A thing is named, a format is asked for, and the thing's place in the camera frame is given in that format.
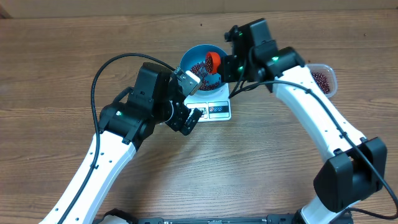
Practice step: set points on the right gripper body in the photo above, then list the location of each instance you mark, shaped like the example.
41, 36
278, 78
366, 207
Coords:
226, 68

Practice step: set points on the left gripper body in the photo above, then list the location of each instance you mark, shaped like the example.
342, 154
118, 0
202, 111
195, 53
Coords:
178, 117

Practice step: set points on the red scoop with blue handle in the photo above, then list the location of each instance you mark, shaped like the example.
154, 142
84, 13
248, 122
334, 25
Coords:
212, 62

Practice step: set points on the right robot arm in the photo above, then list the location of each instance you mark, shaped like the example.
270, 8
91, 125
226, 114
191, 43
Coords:
353, 166

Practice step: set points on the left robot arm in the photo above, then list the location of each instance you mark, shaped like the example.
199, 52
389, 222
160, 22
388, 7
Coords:
157, 97

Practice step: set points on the white digital kitchen scale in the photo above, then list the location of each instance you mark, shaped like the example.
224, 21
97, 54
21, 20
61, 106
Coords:
214, 104

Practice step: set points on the red beans in bowl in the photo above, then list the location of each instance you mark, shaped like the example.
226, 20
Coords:
209, 81

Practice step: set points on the blue metal bowl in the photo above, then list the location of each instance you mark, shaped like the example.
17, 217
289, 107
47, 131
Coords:
197, 54

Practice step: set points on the red adzuki beans in container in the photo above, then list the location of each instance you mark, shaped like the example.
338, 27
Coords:
322, 82

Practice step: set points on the clear plastic container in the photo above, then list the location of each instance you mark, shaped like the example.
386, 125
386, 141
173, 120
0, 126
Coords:
329, 72

